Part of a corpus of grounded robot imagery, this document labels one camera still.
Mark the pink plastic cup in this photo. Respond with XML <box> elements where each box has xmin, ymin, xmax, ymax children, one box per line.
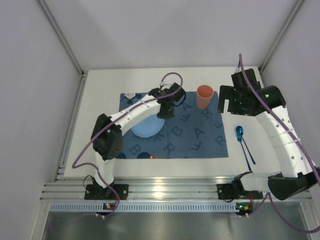
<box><xmin>196</xmin><ymin>85</ymin><xmax>214</xmax><ymax>110</ymax></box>

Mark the light blue plate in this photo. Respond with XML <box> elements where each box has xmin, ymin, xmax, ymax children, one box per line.
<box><xmin>131</xmin><ymin>114</ymin><xmax>165</xmax><ymax>138</ymax></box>

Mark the blue metallic spoon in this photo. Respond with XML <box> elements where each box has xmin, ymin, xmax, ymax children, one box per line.
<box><xmin>235</xmin><ymin>125</ymin><xmax>256</xmax><ymax>172</ymax></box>

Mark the blue letter placemat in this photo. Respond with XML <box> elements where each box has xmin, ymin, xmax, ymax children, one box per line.
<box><xmin>117</xmin><ymin>91</ymin><xmax>229</xmax><ymax>159</ymax></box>

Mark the blue metallic fork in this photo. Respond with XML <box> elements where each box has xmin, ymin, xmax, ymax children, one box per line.
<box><xmin>242</xmin><ymin>136</ymin><xmax>256</xmax><ymax>165</ymax></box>

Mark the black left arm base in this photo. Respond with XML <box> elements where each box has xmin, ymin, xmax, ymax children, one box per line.
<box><xmin>82</xmin><ymin>175</ymin><xmax>129</xmax><ymax>201</ymax></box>

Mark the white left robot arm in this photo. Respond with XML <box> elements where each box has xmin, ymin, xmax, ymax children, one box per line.
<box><xmin>91</xmin><ymin>83</ymin><xmax>230</xmax><ymax>189</ymax></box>

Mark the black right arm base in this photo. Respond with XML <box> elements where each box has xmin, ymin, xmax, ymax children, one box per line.
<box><xmin>216</xmin><ymin>183</ymin><xmax>264</xmax><ymax>202</ymax></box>

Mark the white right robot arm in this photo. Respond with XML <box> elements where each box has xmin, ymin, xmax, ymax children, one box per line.
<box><xmin>227</xmin><ymin>68</ymin><xmax>318</xmax><ymax>201</ymax></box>

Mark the left corner frame post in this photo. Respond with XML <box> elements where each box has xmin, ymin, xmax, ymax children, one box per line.
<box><xmin>37</xmin><ymin>0</ymin><xmax>87</xmax><ymax>77</ymax></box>

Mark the corner frame post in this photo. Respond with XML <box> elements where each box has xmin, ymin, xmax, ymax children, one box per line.
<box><xmin>37</xmin><ymin>0</ymin><xmax>87</xmax><ymax>77</ymax></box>
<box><xmin>258</xmin><ymin>0</ymin><xmax>306</xmax><ymax>75</ymax></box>

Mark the aluminium frame rail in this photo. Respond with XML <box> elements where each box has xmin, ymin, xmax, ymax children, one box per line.
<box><xmin>39</xmin><ymin>176</ymin><xmax>312</xmax><ymax>201</ymax></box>

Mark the right corner frame post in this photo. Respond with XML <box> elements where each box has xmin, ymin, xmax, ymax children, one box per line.
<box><xmin>258</xmin><ymin>0</ymin><xmax>306</xmax><ymax>75</ymax></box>

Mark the white slotted cable duct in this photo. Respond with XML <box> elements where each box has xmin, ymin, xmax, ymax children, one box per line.
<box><xmin>49</xmin><ymin>201</ymin><xmax>306</xmax><ymax>213</ymax></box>

